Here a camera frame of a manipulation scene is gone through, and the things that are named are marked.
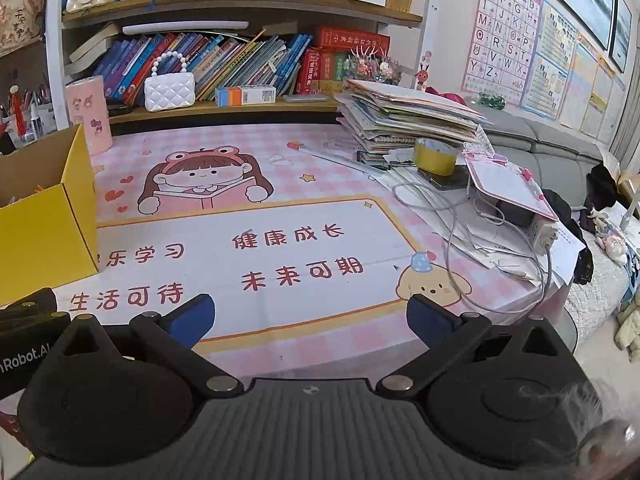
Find grey sofa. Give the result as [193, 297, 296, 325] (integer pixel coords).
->
[480, 107, 640, 241]

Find white quilted pearl-handle handbag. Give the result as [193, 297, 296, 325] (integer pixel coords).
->
[144, 50, 197, 113]

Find thick red book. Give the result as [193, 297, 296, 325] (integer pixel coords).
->
[315, 27, 392, 56]

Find yellow cardboard box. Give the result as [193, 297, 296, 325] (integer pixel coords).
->
[0, 122, 99, 307]

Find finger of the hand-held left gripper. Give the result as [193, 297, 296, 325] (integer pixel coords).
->
[0, 287, 72, 332]

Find dark cloth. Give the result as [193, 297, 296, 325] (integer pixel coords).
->
[542, 190, 593, 286]

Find blue yellow wall poster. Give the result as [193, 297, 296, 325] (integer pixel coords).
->
[520, 0, 581, 121]

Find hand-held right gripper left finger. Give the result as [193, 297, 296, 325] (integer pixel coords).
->
[50, 294, 246, 400]

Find pen holder with pens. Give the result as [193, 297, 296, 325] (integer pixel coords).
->
[0, 82, 56, 143]

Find clear plastic ruler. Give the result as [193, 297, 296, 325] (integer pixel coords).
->
[299, 144, 388, 178]

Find long white flat tray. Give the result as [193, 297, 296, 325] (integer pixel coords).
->
[122, 20, 250, 36]

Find yellow tape roll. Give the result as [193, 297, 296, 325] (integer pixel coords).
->
[414, 137, 458, 177]

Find pink cartoon cylinder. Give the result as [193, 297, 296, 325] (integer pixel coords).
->
[66, 75, 113, 156]

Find orange white carton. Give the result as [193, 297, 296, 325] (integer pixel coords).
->
[215, 85, 277, 107]

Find white cable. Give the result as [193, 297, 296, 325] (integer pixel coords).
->
[392, 180, 553, 313]

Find stack of books and papers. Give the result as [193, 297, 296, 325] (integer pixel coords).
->
[336, 79, 496, 161]

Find pink cloth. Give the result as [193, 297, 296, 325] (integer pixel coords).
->
[425, 85, 468, 106]

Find black flat device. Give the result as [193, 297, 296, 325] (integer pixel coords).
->
[417, 167, 471, 191]

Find cream printed cushion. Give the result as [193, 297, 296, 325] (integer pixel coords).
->
[0, 0, 43, 53]

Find thick old books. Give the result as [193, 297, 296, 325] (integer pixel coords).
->
[69, 22, 121, 73]

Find white power strip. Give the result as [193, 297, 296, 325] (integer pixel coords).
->
[527, 215, 560, 251]

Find row of colourful books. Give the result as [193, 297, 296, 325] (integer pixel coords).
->
[92, 32, 313, 103]

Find pink alphabet wall poster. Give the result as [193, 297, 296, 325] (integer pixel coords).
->
[460, 0, 545, 108]

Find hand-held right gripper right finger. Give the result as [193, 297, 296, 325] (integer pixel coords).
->
[376, 294, 581, 398]

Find narrow framed picture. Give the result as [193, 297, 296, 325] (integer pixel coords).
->
[609, 0, 633, 73]

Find small plush doll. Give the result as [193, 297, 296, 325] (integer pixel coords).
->
[595, 220, 628, 266]

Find red boxed book set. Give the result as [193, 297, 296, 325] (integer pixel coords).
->
[295, 47, 358, 95]

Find sparkly hair ornaments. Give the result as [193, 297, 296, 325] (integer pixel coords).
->
[345, 45, 403, 86]

